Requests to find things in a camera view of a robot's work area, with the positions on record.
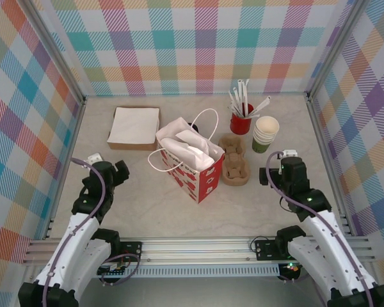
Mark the red printed paper bag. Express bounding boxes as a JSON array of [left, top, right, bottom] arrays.
[[147, 108, 227, 205]]

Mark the white paper napkin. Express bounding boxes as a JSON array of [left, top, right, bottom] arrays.
[[164, 129, 212, 166]]

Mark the brown cardboard napkin box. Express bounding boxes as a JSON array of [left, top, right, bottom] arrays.
[[107, 106, 163, 151]]

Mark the brown pulp cup carrier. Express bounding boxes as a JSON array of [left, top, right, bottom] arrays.
[[218, 134, 252, 187]]

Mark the paper cup stack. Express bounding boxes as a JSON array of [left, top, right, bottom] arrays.
[[251, 115, 280, 154]]

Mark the red straw holder cup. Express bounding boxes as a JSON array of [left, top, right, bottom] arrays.
[[229, 102, 255, 136]]

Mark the white wrapped straw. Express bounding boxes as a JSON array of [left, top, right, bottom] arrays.
[[237, 79, 245, 114], [232, 86, 243, 114], [246, 95, 272, 118], [241, 78, 250, 114], [227, 91, 241, 115]]

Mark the purple cable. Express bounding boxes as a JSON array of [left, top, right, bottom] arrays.
[[42, 157, 141, 307], [264, 150, 372, 307]]

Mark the long aluminium base rail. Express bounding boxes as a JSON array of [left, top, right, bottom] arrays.
[[22, 235, 378, 265]]

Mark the perforated cable duct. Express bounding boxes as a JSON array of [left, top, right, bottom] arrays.
[[38, 267, 282, 279]]

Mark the aluminium corner post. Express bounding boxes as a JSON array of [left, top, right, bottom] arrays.
[[24, 0, 88, 105], [306, 0, 356, 100]]

